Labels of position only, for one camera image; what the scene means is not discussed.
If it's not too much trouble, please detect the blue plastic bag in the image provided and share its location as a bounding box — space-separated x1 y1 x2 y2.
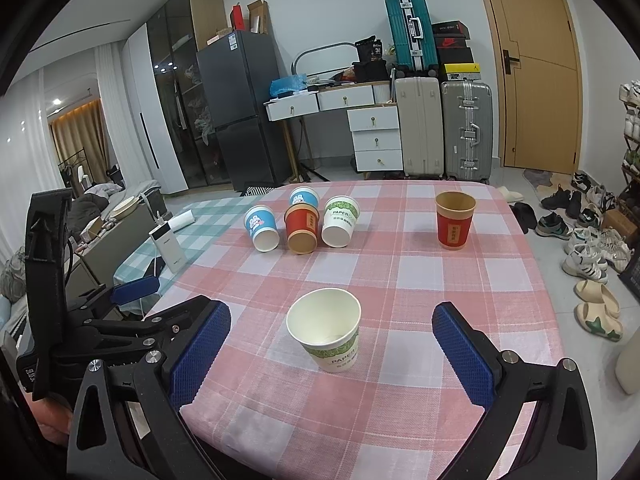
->
270 74 308 98

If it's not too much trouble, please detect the wooden door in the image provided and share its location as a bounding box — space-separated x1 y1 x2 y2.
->
472 0 583 175

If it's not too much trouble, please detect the red brown paper cup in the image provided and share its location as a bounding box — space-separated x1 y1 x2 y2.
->
435 191 477 251
284 204 321 255

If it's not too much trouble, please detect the white desk with drawers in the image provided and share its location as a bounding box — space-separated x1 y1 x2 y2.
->
264 80 405 181

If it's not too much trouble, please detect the yellow black shoe box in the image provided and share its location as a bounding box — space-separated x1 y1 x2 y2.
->
440 62 482 82

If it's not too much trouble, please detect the red black shoe box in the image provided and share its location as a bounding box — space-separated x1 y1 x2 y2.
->
435 35 472 52

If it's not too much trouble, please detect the white power bank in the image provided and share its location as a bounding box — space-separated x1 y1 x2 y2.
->
148 225 182 274

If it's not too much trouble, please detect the row of assorted shoes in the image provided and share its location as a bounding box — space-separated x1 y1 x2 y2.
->
536 170 636 281

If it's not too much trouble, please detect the silver suitcase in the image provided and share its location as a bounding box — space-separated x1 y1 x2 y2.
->
440 80 493 184

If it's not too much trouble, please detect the grey oval mirror frame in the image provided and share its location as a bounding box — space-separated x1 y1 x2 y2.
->
291 42 357 78

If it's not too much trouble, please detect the shoe rack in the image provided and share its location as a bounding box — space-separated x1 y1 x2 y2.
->
617 80 640 221

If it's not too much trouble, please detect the dark grey fridge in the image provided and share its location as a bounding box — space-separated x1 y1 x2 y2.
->
196 30 293 192

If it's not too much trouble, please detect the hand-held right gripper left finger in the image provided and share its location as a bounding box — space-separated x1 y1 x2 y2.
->
67 302 233 480

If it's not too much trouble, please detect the white rounded object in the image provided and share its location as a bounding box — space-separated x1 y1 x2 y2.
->
616 340 640 396

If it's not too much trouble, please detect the dark glass cabinet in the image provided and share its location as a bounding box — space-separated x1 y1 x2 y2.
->
146 0 236 191

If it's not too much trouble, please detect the white wardrobe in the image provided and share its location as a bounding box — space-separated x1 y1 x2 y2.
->
121 24 176 195

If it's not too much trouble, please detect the black slippers pair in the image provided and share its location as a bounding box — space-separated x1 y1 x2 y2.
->
510 202 539 234

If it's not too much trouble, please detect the open cardboard box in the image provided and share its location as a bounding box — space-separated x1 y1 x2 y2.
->
247 0 273 36

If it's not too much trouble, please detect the white curtain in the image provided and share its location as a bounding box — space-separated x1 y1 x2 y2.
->
0 42 126 271

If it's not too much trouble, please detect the black bag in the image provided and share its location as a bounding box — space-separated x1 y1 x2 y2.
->
354 36 388 67

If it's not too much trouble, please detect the round beige tray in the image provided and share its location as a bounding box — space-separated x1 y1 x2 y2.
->
107 196 141 220

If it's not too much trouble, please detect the beige suitcase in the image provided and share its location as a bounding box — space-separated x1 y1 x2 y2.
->
395 77 446 178

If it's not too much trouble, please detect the green checked tablecloth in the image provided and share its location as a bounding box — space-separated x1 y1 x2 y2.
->
112 195 291 311

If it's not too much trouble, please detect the blue white paper cup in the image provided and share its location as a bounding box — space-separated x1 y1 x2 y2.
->
290 186 321 209
243 205 280 253

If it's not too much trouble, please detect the brown curtain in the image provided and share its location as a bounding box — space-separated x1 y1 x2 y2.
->
50 100 108 181

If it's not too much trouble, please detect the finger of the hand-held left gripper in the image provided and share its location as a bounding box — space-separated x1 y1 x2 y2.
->
67 276 163 322
75 296 216 362

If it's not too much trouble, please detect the grey doormat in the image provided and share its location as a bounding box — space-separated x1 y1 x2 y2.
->
522 168 573 192

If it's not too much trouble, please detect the pink checked tablecloth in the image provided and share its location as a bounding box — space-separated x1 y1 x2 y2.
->
177 180 551 480

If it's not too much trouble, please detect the teal suitcase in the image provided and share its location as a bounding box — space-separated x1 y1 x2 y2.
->
384 0 440 72

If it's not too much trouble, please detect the cream foam slipper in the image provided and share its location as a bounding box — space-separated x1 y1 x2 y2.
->
575 280 621 318
575 302 624 342

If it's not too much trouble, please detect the green white paper cup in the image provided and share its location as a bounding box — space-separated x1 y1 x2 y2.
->
321 196 360 248
286 287 362 373

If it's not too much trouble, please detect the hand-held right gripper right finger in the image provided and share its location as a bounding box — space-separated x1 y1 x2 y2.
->
431 301 601 480

